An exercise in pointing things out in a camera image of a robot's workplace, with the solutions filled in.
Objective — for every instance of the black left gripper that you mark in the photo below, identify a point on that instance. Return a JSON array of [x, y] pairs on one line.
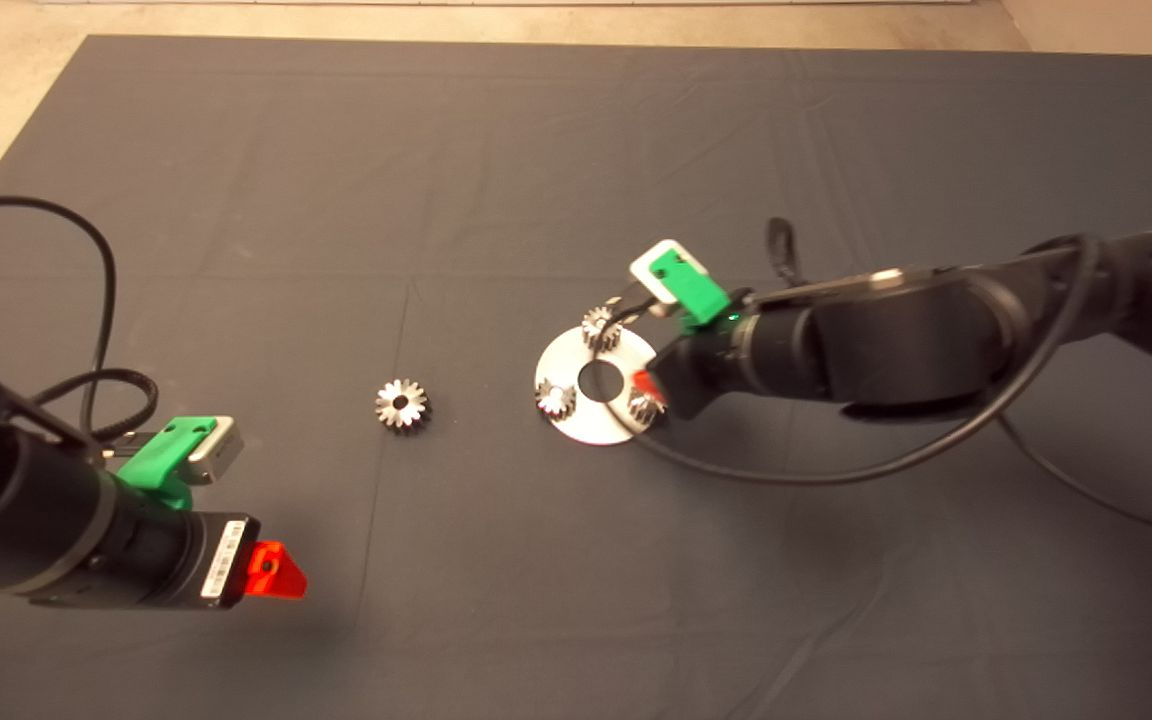
[[171, 555]]

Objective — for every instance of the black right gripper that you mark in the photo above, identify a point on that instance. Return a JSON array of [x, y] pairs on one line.
[[711, 365]]

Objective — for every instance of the small steel gear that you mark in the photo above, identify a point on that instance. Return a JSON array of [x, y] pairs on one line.
[[643, 408], [596, 328], [556, 398]]

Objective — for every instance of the large steel gear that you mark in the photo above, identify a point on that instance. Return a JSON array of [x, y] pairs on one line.
[[403, 405]]

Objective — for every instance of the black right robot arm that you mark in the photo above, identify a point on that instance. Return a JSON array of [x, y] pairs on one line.
[[916, 330]]

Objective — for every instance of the round metal plate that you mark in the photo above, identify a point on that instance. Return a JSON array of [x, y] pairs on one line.
[[591, 425]]

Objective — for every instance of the dark grey table cloth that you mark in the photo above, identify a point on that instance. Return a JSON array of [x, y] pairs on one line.
[[576, 150]]

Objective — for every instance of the green right camera mount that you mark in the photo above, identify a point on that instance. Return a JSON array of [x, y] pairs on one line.
[[691, 285]]

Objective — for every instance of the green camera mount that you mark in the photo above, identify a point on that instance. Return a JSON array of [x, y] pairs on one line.
[[691, 285], [158, 460]]

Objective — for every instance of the silver right camera box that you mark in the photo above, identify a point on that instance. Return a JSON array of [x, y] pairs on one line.
[[651, 262]]

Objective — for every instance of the silver camera box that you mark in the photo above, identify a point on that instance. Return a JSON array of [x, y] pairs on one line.
[[651, 262], [220, 450]]

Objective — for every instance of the silver left camera box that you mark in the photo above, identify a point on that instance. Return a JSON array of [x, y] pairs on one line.
[[220, 450]]

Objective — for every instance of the green left camera mount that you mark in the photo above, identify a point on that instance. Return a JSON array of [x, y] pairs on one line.
[[158, 460]]

